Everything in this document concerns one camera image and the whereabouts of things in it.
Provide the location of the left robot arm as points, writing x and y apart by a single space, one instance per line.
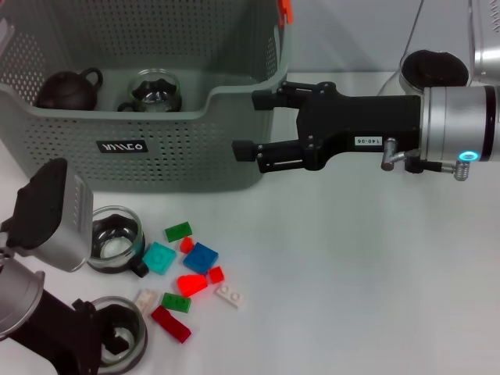
15 301

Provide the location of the grey-green perforated storage basket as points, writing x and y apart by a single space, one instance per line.
176 156

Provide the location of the orange-red sloped toy brick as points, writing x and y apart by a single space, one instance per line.
191 285

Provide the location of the white toy brick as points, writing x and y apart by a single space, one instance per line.
146 300
230 296

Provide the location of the small red toy brick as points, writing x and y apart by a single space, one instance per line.
215 274
186 244

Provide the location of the blue square toy brick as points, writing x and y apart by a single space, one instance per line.
201 257

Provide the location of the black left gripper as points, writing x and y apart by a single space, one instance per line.
66 340

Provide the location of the dark red long toy brick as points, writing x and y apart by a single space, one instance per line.
172 324

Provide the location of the green toy brick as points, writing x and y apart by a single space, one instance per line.
177 231
176 301

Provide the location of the dark clay teapot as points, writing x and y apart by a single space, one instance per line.
66 91

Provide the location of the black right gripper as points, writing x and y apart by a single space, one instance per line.
363 121

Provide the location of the cyan square toy brick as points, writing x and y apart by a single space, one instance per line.
158 258

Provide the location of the glass teacup with black base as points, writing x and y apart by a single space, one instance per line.
156 91
113 248
134 320

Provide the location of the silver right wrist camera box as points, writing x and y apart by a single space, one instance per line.
486 47

